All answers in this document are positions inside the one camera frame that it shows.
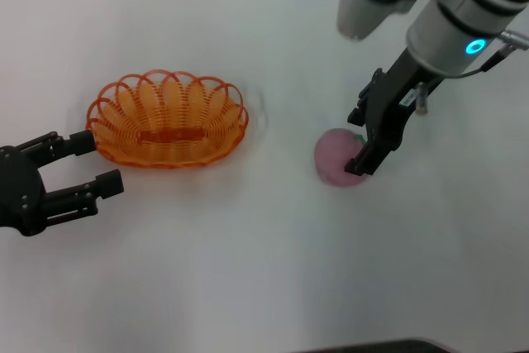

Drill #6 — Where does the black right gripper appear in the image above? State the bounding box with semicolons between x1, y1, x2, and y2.
345;49;446;177

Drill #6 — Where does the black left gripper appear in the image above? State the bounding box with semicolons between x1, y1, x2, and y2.
0;129;125;237

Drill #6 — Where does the pink toy peach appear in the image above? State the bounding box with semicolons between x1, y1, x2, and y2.
313;127;372;188

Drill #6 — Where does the orange plastic woven basket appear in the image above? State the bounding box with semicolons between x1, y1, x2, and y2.
85;69;250;170

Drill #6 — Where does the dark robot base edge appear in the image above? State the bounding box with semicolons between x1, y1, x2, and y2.
288;336;460;353

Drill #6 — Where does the small silver hanging connector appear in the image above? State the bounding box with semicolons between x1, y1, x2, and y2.
415;81;431;117

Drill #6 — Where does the grey right arm cable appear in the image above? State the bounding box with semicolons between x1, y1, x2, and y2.
454;28;529;79

